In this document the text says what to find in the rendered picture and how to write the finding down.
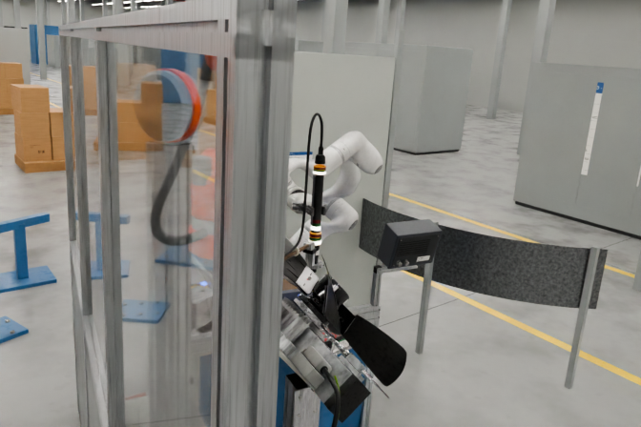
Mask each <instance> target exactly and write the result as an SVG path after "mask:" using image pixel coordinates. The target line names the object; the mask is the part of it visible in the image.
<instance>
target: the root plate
mask: <svg viewBox="0 0 641 427"><path fill-rule="evenodd" d="M311 273H312V274H311ZM310 274H311V275H310ZM308 276H311V277H312V279H311V280H307V278H308ZM318 279H319V278H318V276H317V275H316V274H315V273H314V272H313V271H312V270H311V269H310V268H308V267H307V266H306V267H305V269H304V271H303V272H302V274H301V275H300V277H299V279H298V280H297V282H296V283H297V284H298V285H299V286H300V287H301V288H302V289H303V290H304V291H305V292H307V293H308V294H310V293H311V291H312V289H313V288H314V286H315V284H316V282H317V281H318ZM304 283H305V285H304V286H303V284H304Z"/></svg>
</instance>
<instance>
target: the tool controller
mask: <svg viewBox="0 0 641 427"><path fill-rule="evenodd" d="M442 232H443V231H442V230H441V229H440V228H439V227H438V226H437V225H436V224H435V223H434V222H433V221H431V220H430V219H422V220H413V221H404V222H394V223H386V224H385V227H384V231H383V237H382V240H381V244H380V248H379V250H378V254H377V257H378V258H379V259H380V260H381V262H382V263H383V264H384V265H385V266H386V267H387V269H394V268H400V267H406V266H413V265H420V264H426V263H431V262H432V261H433V258H434V255H435V253H436V250H437V247H438V244H439V241H440V238H441V235H442Z"/></svg>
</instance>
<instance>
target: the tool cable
mask: <svg viewBox="0 0 641 427"><path fill-rule="evenodd" d="M316 116H318V117H319V119H320V146H321V147H322V140H323V122H322V118H321V115H320V114H319V113H318V112H316V113H315V114H314V115H313V117H312V119H311V123H310V127H309V133H308V143H307V155H306V170H305V186H304V200H303V214H302V223H301V230H300V237H299V240H298V242H297V243H296V245H295V246H294V247H293V248H292V249H290V250H289V251H287V252H286V253H284V256H286V255H288V254H290V253H291V252H293V251H297V254H296V255H295V256H297V255H298V254H299V252H300V250H299V248H298V246H299V244H300V241H301V239H302V235H303V230H304V223H305V213H306V200H307V186H308V171H309V156H310V144H311V134H312V128H313V123H314V120H315V118H316Z"/></svg>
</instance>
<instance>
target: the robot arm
mask: <svg viewBox="0 0 641 427"><path fill-rule="evenodd" d="M323 154H324V155H325V164H323V165H325V166H326V174H325V175H324V178H325V177H326V176H327V175H329V174H330V173H331V172H333V171H334V170H336V169H337V168H338V167H340V168H341V171H340V174H339V177H338V179H337V181H336V183H335V184H334V186H333V187H331V188H330V189H328V190H326V191H324V192H323V193H322V207H321V214H322V215H325V216H326V217H327V218H328V219H329V220H331V221H330V222H321V223H320V231H321V241H323V240H324V239H325V238H326V237H327V236H328V235H330V234H336V233H343V232H348V231H350V230H352V229H354V227H355V226H356V225H357V223H358V220H359V216H358V213H357V212H356V211H355V210H354V209H353V208H352V207H351V206H350V205H349V204H348V203H347V202H346V201H344V200H343V199H342V197H347V196H350V195H351V194H353V193H354V191H355V190H356V189H357V187H358V185H359V183H360V180H361V172H360V169H361V170H362V171H363V172H365V173H368V174H375V173H378V172H379V171H380V170H381V169H382V167H383V159H382V156H381V155H380V153H379V152H378V151H377V150H376V149H375V147H374V146H373V145H372V144H371V143H370V142H369V141H368V140H367V139H366V138H365V136H364V135H363V134H362V133H361V132H357V131H352V132H348V133H346V134H345V135H343V136H342V137H341V138H339V139H338V140H337V141H335V142H334V143H333V144H332V145H330V146H329V147H328V148H327V149H325V150H324V151H323ZM315 158H316V157H315ZM315 158H314V159H312V160H309V171H308V175H309V176H310V177H311V178H312V179H313V174H314V173H313V169H314V165H317V164H315ZM359 168H360V169H359ZM295 169H302V170H303V171H305V170H306V159H302V158H289V174H288V193H287V206H288V207H289V208H290V209H291V210H292V211H293V212H295V213H296V214H303V200H304V189H302V188H301V187H299V186H297V185H296V184H295V183H294V182H293V180H292V178H291V177H290V172H292V171H293V170H295ZM306 214H309V215H311V216H314V208H313V207H312V195H311V194H307V200H306ZM310 221H311V219H309V220H308V221H307V222H306V223H305V224H304V230H303V235H302V239H301V241H300V244H299V246H298V248H300V247H302V246H303V244H304V242H306V241H309V232H310V231H311V224H310ZM300 230H301V228H300V229H299V230H298V231H297V232H296V233H295V234H294V235H293V236H292V237H291V238H290V239H289V241H290V242H291V243H292V244H293V245H294V246H295V245H296V243H297V242H298V240H299V237H300Z"/></svg>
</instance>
